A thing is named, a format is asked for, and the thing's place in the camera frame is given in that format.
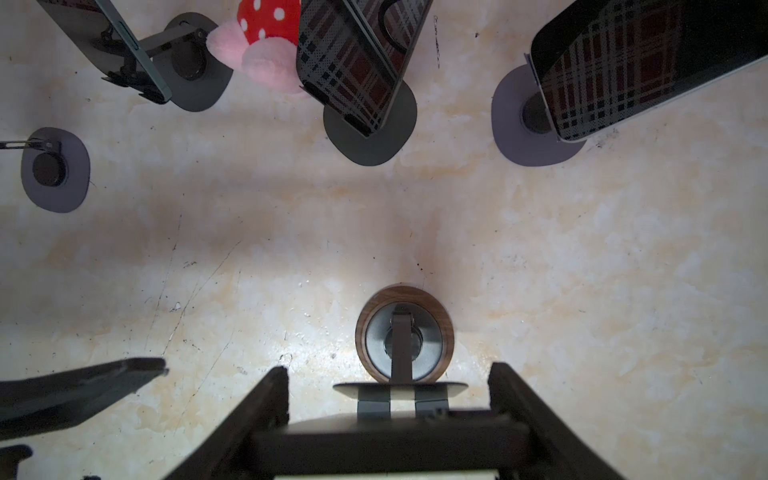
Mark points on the wooden base phone stand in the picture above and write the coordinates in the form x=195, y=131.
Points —
x=405, y=340

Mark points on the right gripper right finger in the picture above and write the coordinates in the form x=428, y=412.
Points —
x=555, y=451

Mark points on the pink plush toy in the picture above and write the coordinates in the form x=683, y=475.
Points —
x=261, y=42

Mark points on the black phone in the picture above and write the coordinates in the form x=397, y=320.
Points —
x=456, y=440
x=602, y=62
x=352, y=55
x=100, y=33

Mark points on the grey phone stand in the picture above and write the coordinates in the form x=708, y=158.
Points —
x=55, y=169
x=521, y=127

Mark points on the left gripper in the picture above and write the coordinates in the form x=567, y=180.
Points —
x=66, y=399

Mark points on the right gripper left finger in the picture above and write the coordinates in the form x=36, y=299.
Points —
x=230, y=451

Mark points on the dark phone stand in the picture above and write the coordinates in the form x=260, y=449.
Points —
x=196, y=78
x=383, y=144

